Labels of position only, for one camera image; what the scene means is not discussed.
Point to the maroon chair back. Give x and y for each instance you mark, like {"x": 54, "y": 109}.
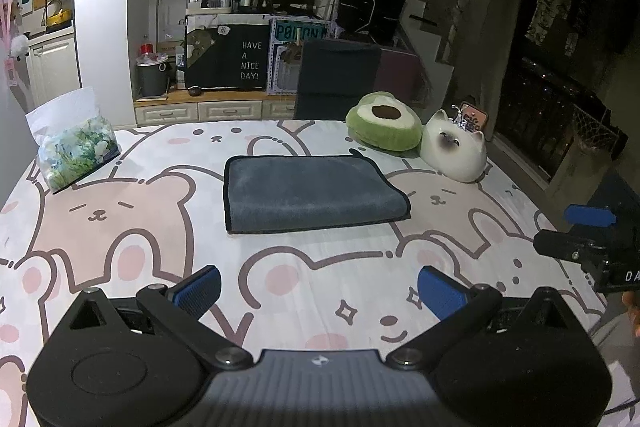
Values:
{"x": 400, "y": 73}

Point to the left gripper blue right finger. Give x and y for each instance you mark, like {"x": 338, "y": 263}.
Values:
{"x": 462, "y": 313}

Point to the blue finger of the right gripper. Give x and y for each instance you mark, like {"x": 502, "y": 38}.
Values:
{"x": 567, "y": 247}
{"x": 588, "y": 215}

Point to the black have a nice day cloth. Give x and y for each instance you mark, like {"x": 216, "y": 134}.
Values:
{"x": 227, "y": 57}

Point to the poison sign board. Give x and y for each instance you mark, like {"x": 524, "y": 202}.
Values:
{"x": 287, "y": 37}

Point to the wooden low cabinet with drawers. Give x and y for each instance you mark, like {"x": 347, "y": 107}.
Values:
{"x": 179, "y": 107}

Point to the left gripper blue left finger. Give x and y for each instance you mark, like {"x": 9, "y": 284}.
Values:
{"x": 176, "y": 311}

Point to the white kitchen cabinet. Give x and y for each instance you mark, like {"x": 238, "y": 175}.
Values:
{"x": 52, "y": 65}

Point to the grey trash bin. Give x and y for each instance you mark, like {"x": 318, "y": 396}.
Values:
{"x": 153, "y": 74}

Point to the purple and grey towel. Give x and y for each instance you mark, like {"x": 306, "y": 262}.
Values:
{"x": 279, "y": 194}

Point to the green avocado plush pillow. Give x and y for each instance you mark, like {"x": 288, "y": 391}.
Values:
{"x": 384, "y": 122}

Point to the white ceramic cat figure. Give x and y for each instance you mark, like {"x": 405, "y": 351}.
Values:
{"x": 451, "y": 150}

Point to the floral tissue pack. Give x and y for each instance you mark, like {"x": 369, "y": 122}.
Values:
{"x": 73, "y": 138}

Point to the cartoon bear tablecloth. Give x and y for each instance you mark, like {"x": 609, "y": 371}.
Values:
{"x": 156, "y": 215}

